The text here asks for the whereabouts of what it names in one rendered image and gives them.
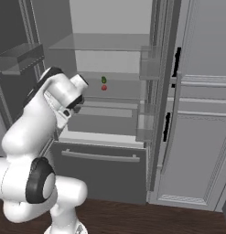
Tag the grey crisper drawer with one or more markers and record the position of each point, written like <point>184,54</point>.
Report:
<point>102,120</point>

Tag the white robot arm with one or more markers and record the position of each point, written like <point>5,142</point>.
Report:
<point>23,137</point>

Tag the grey fridge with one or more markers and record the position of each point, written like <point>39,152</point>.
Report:
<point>111,18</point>

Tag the red strawberry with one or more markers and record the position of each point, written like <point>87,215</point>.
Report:
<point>104,87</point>

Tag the small grey cupboard door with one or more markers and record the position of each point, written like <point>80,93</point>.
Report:
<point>206,33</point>

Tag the tall grey cupboard door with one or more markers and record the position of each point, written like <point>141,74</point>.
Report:
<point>196,152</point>

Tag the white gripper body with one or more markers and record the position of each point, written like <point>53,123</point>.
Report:
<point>61,121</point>

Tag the green round vegetable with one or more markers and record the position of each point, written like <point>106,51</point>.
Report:
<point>103,79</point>

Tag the grey fridge door with bins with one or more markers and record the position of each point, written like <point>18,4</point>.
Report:
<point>164,33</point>

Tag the grey fridge door with shelf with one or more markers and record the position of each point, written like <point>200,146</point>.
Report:
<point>12,27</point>

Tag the grey freezer drawer front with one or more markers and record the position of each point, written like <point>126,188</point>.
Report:
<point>99,179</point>

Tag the glass fridge shelf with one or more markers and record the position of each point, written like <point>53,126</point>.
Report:
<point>102,42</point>

